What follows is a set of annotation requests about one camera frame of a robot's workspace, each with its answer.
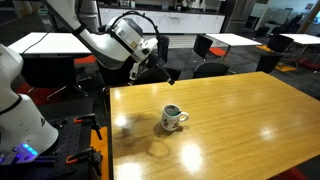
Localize black office chair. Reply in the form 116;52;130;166
266;33;295;54
255;52;285;75
155;34;171;65
192;61;231;80
192;33;215;60

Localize green pen with black clip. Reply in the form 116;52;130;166
166;107;183;118

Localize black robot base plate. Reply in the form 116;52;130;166
0;114;94;180

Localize wooden table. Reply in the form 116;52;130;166
108;70;320;180

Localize white rectangular table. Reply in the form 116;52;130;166
204;32;263;48
279;32;320;46
7;31;93;56

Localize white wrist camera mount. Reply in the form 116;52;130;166
128;60;140;82

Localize white mug with red print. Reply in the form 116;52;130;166
159;103;190;133

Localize white kitchen counter cabinets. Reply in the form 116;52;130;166
98;5;226;35

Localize orange black clamp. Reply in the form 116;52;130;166
65;146;104;177
73;112;103;141

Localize black cable bundle on arm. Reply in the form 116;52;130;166
108;10;162;44

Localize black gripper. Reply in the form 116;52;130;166
143;50;176;86

